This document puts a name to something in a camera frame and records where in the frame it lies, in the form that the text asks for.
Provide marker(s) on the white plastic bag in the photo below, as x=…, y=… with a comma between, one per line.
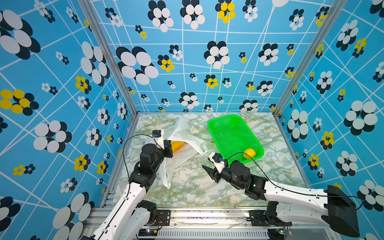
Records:
x=185, y=145

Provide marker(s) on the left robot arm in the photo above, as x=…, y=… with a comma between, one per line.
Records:
x=116, y=225

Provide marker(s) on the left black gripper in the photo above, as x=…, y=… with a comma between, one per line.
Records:
x=167, y=149

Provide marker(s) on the orange yellow papaya fruit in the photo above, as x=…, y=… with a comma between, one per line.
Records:
x=177, y=145

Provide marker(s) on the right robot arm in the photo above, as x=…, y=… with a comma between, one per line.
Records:
x=329, y=207

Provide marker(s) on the yellow lemon fruit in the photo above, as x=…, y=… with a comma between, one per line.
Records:
x=249, y=154

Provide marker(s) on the aluminium front rail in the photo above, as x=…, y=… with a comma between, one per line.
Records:
x=226, y=224

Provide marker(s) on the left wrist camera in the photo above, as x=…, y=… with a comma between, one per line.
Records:
x=158, y=137

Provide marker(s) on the green plastic basket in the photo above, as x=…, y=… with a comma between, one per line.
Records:
x=232, y=137

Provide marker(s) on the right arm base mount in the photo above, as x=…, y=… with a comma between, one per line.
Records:
x=267, y=217

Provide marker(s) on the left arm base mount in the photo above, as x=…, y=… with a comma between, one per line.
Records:
x=146, y=213

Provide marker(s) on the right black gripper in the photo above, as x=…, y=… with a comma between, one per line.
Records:
x=212, y=173

